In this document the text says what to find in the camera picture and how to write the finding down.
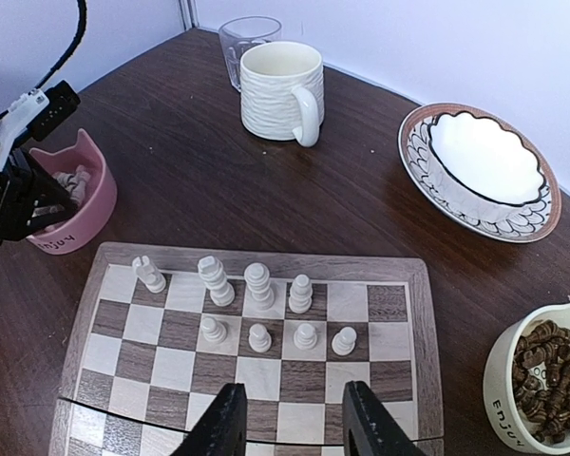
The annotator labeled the white scalloped bowl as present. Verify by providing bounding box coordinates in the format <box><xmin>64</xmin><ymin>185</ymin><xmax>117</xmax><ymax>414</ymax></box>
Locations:
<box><xmin>427</xmin><ymin>112</ymin><xmax>546</xmax><ymax>223</ymax></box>

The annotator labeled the white chess pieces pile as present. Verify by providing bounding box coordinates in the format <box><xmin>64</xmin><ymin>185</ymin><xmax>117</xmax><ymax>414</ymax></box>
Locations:
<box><xmin>52</xmin><ymin>165</ymin><xmax>91</xmax><ymax>207</ymax></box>

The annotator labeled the white pawn chess piece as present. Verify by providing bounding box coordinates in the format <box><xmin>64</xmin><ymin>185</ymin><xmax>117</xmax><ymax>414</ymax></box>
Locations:
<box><xmin>248</xmin><ymin>323</ymin><xmax>272</xmax><ymax>353</ymax></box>

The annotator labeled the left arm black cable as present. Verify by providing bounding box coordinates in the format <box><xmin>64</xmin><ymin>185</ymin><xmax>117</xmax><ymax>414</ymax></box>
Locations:
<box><xmin>0</xmin><ymin>0</ymin><xmax>88</xmax><ymax>148</ymax></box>

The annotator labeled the patterned ceramic plate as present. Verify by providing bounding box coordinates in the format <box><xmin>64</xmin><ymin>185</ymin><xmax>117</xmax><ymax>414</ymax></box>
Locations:
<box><xmin>398</xmin><ymin>103</ymin><xmax>561</xmax><ymax>243</ymax></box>

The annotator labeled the cream ribbed mug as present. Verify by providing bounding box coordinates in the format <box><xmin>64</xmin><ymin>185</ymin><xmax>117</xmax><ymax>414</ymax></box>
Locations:
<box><xmin>239</xmin><ymin>41</ymin><xmax>325</xmax><ymax>147</ymax></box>

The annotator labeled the wooden chess board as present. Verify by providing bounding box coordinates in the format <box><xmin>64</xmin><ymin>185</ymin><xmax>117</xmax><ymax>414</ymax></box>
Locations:
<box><xmin>49</xmin><ymin>242</ymin><xmax>444</xmax><ymax>455</ymax></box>

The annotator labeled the clear drinking glass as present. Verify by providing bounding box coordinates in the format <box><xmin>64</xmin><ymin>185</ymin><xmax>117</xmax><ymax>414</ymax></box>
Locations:
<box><xmin>218</xmin><ymin>15</ymin><xmax>282</xmax><ymax>91</ymax></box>

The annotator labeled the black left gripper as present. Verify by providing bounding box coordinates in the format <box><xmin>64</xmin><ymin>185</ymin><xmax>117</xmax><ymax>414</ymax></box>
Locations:
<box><xmin>0</xmin><ymin>149</ymin><xmax>79</xmax><ymax>245</ymax></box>

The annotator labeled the cream cat-ear bowl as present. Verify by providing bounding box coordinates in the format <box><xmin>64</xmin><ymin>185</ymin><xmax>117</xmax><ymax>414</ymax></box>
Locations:
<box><xmin>483</xmin><ymin>302</ymin><xmax>570</xmax><ymax>455</ymax></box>

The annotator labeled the left aluminium frame post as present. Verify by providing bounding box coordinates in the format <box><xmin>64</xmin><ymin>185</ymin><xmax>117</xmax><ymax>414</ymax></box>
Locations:
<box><xmin>178</xmin><ymin>0</ymin><xmax>200</xmax><ymax>31</ymax></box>

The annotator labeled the pink cat-ear bowl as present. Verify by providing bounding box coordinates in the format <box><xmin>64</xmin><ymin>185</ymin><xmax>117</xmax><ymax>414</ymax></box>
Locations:
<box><xmin>27</xmin><ymin>129</ymin><xmax>118</xmax><ymax>256</ymax></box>

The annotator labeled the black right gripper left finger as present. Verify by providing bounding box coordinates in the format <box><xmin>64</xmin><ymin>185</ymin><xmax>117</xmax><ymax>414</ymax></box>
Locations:
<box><xmin>171</xmin><ymin>383</ymin><xmax>247</xmax><ymax>456</ymax></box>

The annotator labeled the white king chess piece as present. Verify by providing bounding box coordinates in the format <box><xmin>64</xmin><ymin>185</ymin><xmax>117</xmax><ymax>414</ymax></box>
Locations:
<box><xmin>198</xmin><ymin>256</ymin><xmax>236</xmax><ymax>307</ymax></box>

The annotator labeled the white knight chess piece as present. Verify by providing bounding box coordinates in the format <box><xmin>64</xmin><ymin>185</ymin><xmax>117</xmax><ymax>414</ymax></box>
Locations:
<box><xmin>132</xmin><ymin>256</ymin><xmax>166</xmax><ymax>294</ymax></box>

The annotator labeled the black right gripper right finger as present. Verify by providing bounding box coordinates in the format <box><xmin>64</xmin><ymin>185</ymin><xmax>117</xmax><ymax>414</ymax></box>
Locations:
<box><xmin>342</xmin><ymin>381</ymin><xmax>425</xmax><ymax>456</ymax></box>

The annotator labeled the white queen chess piece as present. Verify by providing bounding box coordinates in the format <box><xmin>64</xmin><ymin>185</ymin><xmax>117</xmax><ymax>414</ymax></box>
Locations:
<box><xmin>244</xmin><ymin>262</ymin><xmax>275</xmax><ymax>311</ymax></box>

